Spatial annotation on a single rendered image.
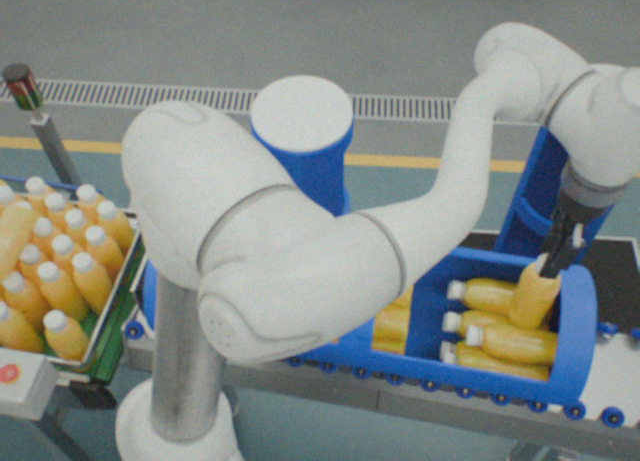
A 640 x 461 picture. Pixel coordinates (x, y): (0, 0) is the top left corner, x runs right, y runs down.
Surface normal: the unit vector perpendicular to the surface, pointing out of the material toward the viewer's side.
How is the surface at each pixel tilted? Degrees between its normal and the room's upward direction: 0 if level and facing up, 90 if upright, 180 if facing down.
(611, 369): 0
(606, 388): 0
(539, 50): 8
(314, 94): 0
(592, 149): 90
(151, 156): 37
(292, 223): 19
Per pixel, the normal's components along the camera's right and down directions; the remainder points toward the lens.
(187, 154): -0.20, -0.47
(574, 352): -0.13, 0.07
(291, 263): 0.14, -0.70
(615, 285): -0.01, -0.58
